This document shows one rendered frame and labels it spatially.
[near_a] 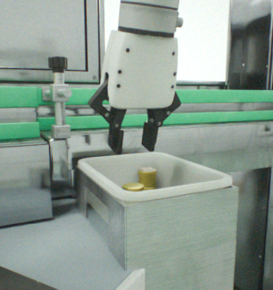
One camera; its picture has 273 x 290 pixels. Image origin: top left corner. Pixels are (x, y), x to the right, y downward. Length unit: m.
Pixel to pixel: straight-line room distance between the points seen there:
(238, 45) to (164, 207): 0.80
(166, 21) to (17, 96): 0.25
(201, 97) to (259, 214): 0.66
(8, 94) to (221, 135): 0.50
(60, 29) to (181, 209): 0.55
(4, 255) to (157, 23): 0.35
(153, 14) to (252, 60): 0.79
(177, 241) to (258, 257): 0.97
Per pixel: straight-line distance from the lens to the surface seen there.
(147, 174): 0.55
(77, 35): 0.80
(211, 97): 0.76
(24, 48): 0.77
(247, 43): 1.13
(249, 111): 0.85
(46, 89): 0.59
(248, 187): 1.19
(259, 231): 1.30
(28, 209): 0.51
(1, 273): 0.28
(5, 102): 0.49
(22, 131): 0.50
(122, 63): 0.39
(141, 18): 0.39
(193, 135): 0.72
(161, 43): 0.41
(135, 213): 0.35
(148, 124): 0.46
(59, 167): 0.50
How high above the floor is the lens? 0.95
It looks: 9 degrees down
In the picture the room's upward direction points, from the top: straight up
